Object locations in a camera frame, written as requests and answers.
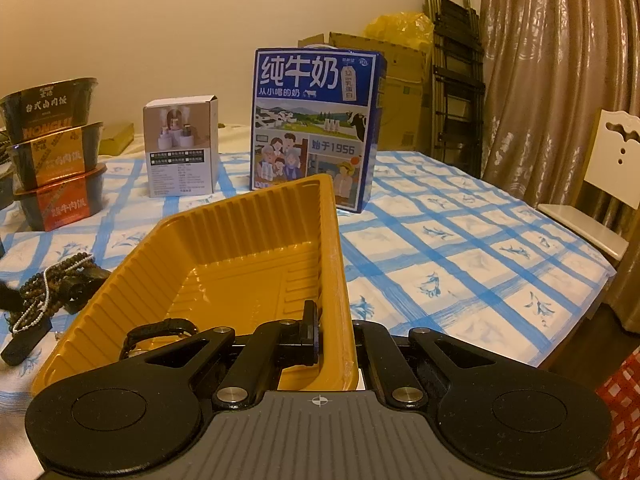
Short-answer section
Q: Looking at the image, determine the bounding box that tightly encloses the folded metal step ladder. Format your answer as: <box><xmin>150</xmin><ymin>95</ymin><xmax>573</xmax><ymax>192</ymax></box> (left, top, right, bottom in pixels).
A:
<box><xmin>422</xmin><ymin>0</ymin><xmax>486</xmax><ymax>154</ymax></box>

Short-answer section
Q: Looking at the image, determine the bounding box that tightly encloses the blue milk carton box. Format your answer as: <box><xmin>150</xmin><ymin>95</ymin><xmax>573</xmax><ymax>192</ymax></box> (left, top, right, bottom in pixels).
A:
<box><xmin>248</xmin><ymin>47</ymin><xmax>389</xmax><ymax>212</ymax></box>

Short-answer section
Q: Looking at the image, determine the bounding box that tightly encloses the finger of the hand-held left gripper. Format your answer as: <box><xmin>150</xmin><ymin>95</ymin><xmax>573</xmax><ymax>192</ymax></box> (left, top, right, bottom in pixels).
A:
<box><xmin>57</xmin><ymin>266</ymin><xmax>112</xmax><ymax>314</ymax></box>
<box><xmin>0</xmin><ymin>327</ymin><xmax>57</xmax><ymax>367</ymax></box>

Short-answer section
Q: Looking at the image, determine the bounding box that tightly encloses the white wooden chair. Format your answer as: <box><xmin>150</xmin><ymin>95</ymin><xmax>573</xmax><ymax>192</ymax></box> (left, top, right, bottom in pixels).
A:
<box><xmin>537</xmin><ymin>108</ymin><xmax>640</xmax><ymax>264</ymax></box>

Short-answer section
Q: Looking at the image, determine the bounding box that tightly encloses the black orange instant rice bowl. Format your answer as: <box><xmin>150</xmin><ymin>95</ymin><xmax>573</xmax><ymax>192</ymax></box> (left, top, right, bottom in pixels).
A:
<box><xmin>7</xmin><ymin>121</ymin><xmax>104</xmax><ymax>187</ymax></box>

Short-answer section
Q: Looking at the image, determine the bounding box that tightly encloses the small white product box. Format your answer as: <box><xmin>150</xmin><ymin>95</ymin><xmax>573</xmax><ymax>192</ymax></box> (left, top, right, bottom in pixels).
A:
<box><xmin>143</xmin><ymin>95</ymin><xmax>220</xmax><ymax>199</ymax></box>

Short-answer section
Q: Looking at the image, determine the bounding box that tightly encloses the beige patterned curtain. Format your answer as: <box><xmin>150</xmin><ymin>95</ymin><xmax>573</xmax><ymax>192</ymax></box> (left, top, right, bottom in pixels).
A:
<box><xmin>477</xmin><ymin>0</ymin><xmax>640</xmax><ymax>311</ymax></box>

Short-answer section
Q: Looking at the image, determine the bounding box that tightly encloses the red white checked bag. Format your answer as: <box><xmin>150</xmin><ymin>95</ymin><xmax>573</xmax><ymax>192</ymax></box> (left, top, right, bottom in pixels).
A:
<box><xmin>596</xmin><ymin>357</ymin><xmax>640</xmax><ymax>480</ymax></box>

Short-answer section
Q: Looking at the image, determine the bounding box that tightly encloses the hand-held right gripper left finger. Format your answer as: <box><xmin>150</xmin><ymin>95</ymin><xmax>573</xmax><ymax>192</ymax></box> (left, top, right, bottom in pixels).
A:
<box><xmin>123</xmin><ymin>300</ymin><xmax>321</xmax><ymax>409</ymax></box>

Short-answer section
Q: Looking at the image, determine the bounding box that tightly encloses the yellow plastic tray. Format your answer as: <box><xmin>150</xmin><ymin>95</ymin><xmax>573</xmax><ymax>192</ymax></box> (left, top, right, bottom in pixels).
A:
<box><xmin>31</xmin><ymin>174</ymin><xmax>361</xmax><ymax>396</ymax></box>

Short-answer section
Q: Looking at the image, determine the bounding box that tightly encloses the flat gold box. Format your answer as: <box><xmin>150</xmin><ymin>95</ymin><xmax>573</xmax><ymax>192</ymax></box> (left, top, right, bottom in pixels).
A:
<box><xmin>97</xmin><ymin>121</ymin><xmax>135</xmax><ymax>156</ymax></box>

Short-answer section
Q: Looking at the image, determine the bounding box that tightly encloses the black wristwatch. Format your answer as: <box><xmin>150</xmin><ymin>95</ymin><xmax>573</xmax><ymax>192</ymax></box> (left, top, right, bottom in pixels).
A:
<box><xmin>120</xmin><ymin>317</ymin><xmax>199</xmax><ymax>361</ymax></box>

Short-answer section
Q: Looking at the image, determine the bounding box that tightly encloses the white pearl necklace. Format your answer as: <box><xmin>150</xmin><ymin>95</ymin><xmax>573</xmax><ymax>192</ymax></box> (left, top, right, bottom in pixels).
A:
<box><xmin>12</xmin><ymin>264</ymin><xmax>60</xmax><ymax>334</ymax></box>

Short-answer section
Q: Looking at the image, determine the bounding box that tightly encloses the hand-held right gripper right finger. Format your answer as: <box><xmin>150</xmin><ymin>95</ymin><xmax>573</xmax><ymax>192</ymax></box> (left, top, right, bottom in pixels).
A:
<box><xmin>352</xmin><ymin>319</ymin><xmax>502</xmax><ymax>407</ymax></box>

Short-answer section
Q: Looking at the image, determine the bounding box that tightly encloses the brown wooden bead necklace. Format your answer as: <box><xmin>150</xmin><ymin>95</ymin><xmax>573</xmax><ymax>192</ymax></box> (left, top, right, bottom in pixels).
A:
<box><xmin>0</xmin><ymin>252</ymin><xmax>97</xmax><ymax>333</ymax></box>

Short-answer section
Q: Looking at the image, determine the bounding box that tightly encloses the black red instant rice bowl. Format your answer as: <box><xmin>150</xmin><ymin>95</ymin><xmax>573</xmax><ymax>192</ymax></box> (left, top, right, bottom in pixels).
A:
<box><xmin>14</xmin><ymin>164</ymin><xmax>109</xmax><ymax>232</ymax></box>

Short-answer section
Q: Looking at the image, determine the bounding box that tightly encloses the brown cardboard box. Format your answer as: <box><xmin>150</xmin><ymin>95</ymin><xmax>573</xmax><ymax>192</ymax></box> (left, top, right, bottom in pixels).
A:
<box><xmin>298</xmin><ymin>32</ymin><xmax>434</xmax><ymax>152</ymax></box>

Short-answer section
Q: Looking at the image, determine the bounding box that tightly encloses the yellow plastic bag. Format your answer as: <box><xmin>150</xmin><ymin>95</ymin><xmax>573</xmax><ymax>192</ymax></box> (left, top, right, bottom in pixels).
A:
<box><xmin>364</xmin><ymin>11</ymin><xmax>435</xmax><ymax>54</ymax></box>

